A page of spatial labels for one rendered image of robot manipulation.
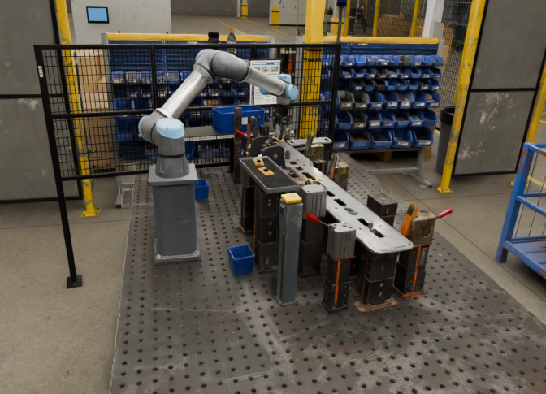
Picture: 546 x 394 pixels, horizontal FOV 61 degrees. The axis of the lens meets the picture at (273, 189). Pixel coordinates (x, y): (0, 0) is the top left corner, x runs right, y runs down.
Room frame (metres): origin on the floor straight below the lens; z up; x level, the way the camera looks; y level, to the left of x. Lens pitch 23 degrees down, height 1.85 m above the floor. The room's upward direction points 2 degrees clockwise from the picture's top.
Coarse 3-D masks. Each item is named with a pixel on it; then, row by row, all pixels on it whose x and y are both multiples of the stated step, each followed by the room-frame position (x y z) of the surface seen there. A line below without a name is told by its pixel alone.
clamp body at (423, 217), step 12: (420, 216) 1.65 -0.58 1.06; (432, 216) 1.66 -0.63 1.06; (420, 228) 1.63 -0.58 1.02; (432, 228) 1.65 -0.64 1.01; (420, 240) 1.63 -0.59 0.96; (408, 252) 1.64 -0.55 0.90; (420, 252) 1.65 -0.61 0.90; (396, 264) 1.69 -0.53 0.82; (408, 264) 1.63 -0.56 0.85; (420, 264) 1.66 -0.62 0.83; (396, 276) 1.68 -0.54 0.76; (408, 276) 1.62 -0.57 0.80; (420, 276) 1.65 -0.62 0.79; (396, 288) 1.66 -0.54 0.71; (408, 288) 1.63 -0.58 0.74; (420, 288) 1.65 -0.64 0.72
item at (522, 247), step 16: (528, 144) 3.10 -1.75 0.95; (544, 144) 3.14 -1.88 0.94; (528, 160) 3.09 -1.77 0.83; (512, 192) 3.13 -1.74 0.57; (544, 192) 3.18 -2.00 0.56; (512, 208) 3.09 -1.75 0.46; (512, 224) 3.09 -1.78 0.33; (512, 240) 3.13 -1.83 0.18; (528, 240) 3.14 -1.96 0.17; (544, 240) 3.17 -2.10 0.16; (496, 256) 3.12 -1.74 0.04; (528, 256) 2.87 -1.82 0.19; (544, 256) 2.94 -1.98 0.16; (544, 272) 2.69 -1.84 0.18
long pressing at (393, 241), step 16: (288, 144) 2.75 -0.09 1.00; (288, 160) 2.44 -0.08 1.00; (304, 160) 2.45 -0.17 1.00; (304, 176) 2.20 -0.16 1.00; (320, 176) 2.20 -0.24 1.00; (336, 192) 2.01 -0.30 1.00; (352, 208) 1.84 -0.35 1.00; (352, 224) 1.68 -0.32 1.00; (384, 224) 1.69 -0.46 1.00; (368, 240) 1.55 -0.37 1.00; (384, 240) 1.55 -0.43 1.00; (400, 240) 1.56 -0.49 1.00
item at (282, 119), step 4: (276, 104) 2.56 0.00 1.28; (280, 104) 2.53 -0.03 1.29; (288, 104) 2.55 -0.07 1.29; (280, 108) 2.56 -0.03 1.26; (284, 108) 2.53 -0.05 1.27; (280, 112) 2.55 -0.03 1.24; (284, 112) 2.53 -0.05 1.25; (276, 116) 2.55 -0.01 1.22; (280, 116) 2.51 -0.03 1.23; (284, 116) 2.52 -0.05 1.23; (288, 116) 2.52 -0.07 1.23; (276, 120) 2.56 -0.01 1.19; (280, 120) 2.53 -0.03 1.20; (284, 120) 2.53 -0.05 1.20; (288, 120) 2.53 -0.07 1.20; (280, 124) 2.53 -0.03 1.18; (284, 124) 2.53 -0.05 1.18; (288, 124) 2.53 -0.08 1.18
